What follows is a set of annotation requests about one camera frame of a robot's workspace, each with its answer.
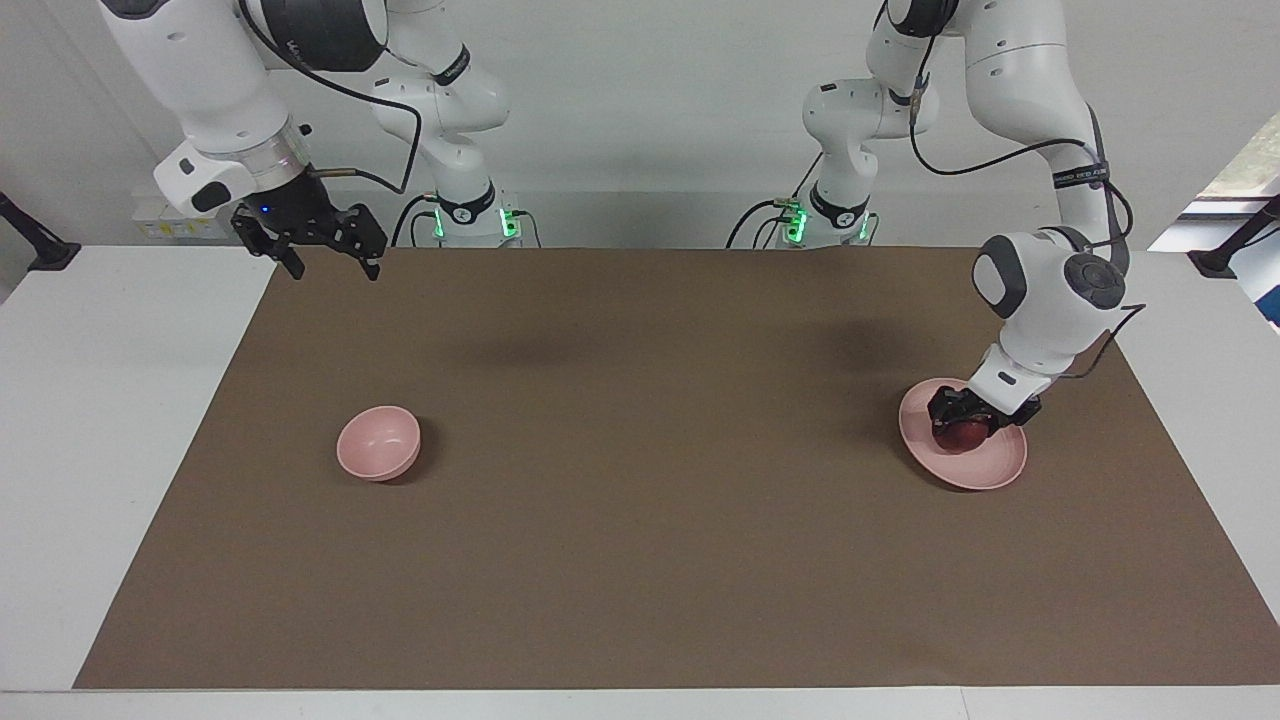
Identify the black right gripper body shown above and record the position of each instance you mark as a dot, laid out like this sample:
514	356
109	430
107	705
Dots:
295	212

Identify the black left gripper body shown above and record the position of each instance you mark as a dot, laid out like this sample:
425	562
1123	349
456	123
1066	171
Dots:
1000	408

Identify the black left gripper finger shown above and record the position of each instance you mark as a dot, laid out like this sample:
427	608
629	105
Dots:
993	430
943	408

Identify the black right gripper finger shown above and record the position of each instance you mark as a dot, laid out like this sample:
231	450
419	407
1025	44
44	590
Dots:
262	238
365	235

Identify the dark red apple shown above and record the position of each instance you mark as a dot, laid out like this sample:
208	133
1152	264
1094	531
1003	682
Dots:
965	436

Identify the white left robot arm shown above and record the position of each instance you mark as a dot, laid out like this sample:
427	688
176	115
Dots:
1040	300

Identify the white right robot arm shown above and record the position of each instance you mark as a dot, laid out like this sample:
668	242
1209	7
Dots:
220	100

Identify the pink plate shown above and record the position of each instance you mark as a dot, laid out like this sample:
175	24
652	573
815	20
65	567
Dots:
975	468

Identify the pink bowl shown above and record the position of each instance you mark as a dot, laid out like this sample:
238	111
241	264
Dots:
375	445

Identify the black clamp stand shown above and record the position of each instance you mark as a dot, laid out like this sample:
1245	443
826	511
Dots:
1235	245
35	245

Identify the brown table mat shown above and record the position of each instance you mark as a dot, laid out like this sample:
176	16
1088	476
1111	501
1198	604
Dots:
640	500

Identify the white wall socket strip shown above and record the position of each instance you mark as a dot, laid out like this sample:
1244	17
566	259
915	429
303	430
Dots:
170	220

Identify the window with white frame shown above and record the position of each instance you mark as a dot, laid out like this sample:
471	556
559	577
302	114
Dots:
1245	170

